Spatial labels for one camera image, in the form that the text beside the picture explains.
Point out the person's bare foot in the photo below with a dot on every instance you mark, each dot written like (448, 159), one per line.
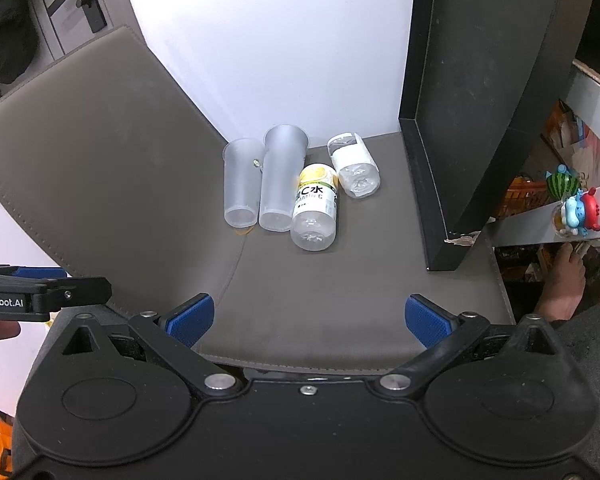
(564, 287)

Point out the vitamin C water bottle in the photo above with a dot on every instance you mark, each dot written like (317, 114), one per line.
(314, 218)

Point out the blue red crab toy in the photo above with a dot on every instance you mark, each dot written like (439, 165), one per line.
(578, 214)

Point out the tall frosted plastic cup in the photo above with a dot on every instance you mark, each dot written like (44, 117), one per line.
(285, 153)

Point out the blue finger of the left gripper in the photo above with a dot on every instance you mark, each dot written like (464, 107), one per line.
(39, 272)

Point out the black cabinet panel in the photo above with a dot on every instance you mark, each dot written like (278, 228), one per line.
(481, 77)

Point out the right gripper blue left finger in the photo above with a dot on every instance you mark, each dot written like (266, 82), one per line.
(171, 336)

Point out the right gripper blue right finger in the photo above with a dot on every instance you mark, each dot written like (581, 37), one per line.
(446, 338)

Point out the short frosted plastic cup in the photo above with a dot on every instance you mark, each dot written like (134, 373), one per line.
(242, 182)

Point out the orange rubber band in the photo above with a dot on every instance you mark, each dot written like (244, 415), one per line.
(244, 231)

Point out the clear bottle white label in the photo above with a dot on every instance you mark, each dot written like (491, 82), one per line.
(357, 171)

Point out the watermelon toy figure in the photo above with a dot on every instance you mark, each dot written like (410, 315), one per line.
(563, 182)

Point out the grey metal shelf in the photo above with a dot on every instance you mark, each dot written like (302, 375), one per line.
(547, 224)

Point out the grey door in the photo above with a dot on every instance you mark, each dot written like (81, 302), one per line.
(67, 29)

